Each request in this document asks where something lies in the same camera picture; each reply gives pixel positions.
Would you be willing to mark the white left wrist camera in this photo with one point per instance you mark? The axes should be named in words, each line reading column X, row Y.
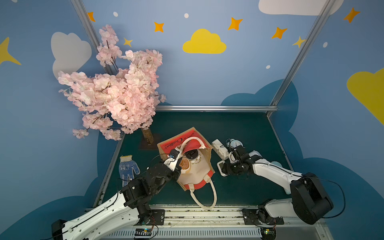
column 173, row 160

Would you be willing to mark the small white digital clock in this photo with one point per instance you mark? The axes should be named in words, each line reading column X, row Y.
column 220, row 166

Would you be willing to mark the aluminium right floor rail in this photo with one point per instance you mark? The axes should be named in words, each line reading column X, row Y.
column 286, row 140

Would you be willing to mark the beige red canvas tote bag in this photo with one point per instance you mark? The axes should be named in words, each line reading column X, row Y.
column 201, row 173

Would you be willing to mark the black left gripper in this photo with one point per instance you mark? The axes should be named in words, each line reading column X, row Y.
column 174, row 171

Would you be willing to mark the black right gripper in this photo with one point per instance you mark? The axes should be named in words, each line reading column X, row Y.
column 227, row 167

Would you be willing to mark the white rectangular digital clock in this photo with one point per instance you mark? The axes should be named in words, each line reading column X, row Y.
column 220, row 149

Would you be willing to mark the pink cherry blossom tree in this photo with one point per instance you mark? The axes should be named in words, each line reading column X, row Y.
column 117, row 104

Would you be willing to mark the aluminium back frame rail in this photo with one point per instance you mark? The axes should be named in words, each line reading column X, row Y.
column 227, row 109

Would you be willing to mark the metal base rail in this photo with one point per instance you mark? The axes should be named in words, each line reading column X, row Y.
column 224, row 222

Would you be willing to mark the small circuit board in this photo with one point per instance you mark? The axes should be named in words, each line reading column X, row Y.
column 268, row 234
column 145, row 233

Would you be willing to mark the aluminium right corner post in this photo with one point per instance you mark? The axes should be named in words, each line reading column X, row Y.
column 311, row 38

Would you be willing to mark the right small circuit board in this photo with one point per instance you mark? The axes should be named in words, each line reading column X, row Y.
column 268, row 234

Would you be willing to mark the aluminium corner post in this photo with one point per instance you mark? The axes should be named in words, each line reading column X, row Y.
column 311, row 38
column 87, row 23

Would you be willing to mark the light blue brush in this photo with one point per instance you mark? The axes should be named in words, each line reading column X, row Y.
column 277, row 164

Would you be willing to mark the aluminium floor rail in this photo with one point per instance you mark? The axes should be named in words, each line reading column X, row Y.
column 107, row 176
column 286, row 140

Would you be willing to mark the light blue square alarm clock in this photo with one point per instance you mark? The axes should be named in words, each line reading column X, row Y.
column 255, row 153

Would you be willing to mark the left small circuit board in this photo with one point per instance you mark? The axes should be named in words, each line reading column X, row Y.
column 145, row 233

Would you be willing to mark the white twin bell alarm clock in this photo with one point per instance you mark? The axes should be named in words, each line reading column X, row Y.
column 193, row 156

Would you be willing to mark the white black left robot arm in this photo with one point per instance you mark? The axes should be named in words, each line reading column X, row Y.
column 128, row 207

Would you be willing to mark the blue white work glove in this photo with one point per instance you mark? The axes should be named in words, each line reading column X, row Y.
column 128, row 169

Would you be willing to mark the aluminium left corner post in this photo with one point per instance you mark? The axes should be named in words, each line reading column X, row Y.
column 87, row 23

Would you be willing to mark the white round alarm clock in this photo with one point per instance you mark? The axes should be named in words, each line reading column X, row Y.
column 231, row 144

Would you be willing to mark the aluminium left floor rail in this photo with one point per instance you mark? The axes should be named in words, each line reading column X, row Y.
column 107, row 176

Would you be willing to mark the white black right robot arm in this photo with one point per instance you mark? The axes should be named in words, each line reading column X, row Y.
column 308, row 199

